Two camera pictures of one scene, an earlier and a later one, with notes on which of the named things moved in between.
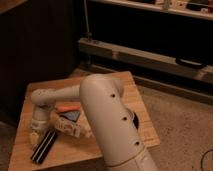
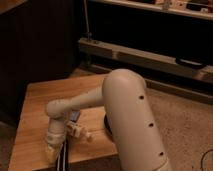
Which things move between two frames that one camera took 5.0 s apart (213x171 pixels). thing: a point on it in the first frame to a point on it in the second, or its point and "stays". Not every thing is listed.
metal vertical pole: x=88 y=33 stays
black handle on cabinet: x=187 y=62 stays
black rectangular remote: x=39 y=154 to x=63 y=156
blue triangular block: x=72 y=115 stays
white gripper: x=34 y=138 to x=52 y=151
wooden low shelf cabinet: x=165 y=43 stays
